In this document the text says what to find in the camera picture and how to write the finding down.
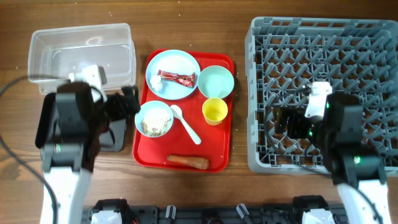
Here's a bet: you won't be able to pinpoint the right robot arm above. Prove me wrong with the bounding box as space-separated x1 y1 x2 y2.
273 93 391 223

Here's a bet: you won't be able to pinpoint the mint green bowl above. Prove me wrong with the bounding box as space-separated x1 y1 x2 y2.
198 65 234 99

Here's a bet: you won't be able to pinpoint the rice and peanut leftovers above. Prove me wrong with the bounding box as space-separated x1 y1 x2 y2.
141 108 172 137

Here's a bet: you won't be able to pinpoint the black cable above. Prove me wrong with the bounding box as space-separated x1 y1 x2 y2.
0 76 72 224
264 105 383 224

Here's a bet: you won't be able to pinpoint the red serving tray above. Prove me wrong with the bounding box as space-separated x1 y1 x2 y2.
132 49 234 172

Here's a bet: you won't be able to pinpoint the right black cable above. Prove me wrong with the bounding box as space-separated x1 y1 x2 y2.
264 105 383 224

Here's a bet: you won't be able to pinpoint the light blue bowl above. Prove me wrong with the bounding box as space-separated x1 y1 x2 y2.
134 101 174 138

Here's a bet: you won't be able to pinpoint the red snack wrapper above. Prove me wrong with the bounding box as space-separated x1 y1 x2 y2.
157 70 196 88

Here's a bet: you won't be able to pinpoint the black plastic tray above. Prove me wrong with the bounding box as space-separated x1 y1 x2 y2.
35 93 127 152

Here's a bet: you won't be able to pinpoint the grey dishwasher rack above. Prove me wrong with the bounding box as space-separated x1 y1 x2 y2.
245 17 397 177

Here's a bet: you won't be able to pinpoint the clear plastic bin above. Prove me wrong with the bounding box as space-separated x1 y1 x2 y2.
27 23 136 95

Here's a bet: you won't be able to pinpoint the orange carrot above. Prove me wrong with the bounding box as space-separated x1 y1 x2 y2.
167 155 210 170

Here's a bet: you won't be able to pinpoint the yellow plastic cup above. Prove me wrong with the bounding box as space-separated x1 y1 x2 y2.
202 98 228 126

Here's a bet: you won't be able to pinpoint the light blue plate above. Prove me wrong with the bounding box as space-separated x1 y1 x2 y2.
146 50 201 100

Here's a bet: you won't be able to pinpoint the white tissue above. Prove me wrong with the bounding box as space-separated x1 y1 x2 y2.
150 75 163 92

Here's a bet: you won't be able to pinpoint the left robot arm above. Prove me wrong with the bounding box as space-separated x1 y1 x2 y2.
35 82 141 223

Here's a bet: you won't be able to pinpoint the white plastic spoon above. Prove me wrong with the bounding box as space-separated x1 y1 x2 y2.
170 105 201 145

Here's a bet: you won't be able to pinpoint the left black cable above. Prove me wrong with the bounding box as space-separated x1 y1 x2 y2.
0 76 72 224

